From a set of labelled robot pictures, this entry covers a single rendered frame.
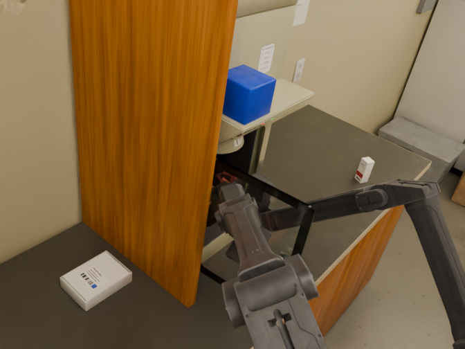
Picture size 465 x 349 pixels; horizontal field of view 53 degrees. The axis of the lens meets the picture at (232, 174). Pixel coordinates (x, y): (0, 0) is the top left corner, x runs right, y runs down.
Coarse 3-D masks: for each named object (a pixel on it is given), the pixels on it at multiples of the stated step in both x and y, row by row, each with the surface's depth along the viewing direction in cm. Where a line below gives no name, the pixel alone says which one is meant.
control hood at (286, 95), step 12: (276, 84) 125; (288, 84) 126; (276, 96) 119; (288, 96) 120; (300, 96) 121; (312, 96) 123; (276, 108) 114; (288, 108) 115; (228, 120) 105; (264, 120) 109; (228, 132) 106; (240, 132) 104
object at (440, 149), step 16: (384, 128) 378; (400, 128) 382; (416, 128) 386; (400, 144) 367; (416, 144) 363; (432, 144) 367; (448, 144) 371; (432, 160) 354; (448, 160) 349; (432, 176) 361
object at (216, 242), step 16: (224, 176) 114; (240, 176) 111; (256, 192) 110; (272, 192) 107; (272, 208) 110; (288, 208) 107; (304, 208) 104; (208, 224) 125; (272, 224) 112; (288, 224) 109; (304, 224) 106; (208, 240) 128; (224, 240) 124; (272, 240) 114; (288, 240) 111; (304, 240) 108; (208, 256) 131; (224, 256) 127; (288, 256) 113; (208, 272) 134; (224, 272) 130
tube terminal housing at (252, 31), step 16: (256, 16) 107; (272, 16) 112; (288, 16) 117; (240, 32) 105; (256, 32) 110; (272, 32) 115; (288, 32) 121; (240, 48) 108; (256, 48) 113; (240, 64) 111; (256, 64) 116; (272, 64) 122; (256, 128) 132; (224, 144) 122; (256, 144) 143; (256, 160) 148
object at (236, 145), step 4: (236, 140) 131; (240, 140) 133; (228, 144) 129; (232, 144) 130; (236, 144) 131; (240, 144) 133; (220, 148) 129; (224, 148) 129; (228, 148) 130; (232, 148) 130; (236, 148) 131; (220, 152) 129; (224, 152) 129; (228, 152) 130
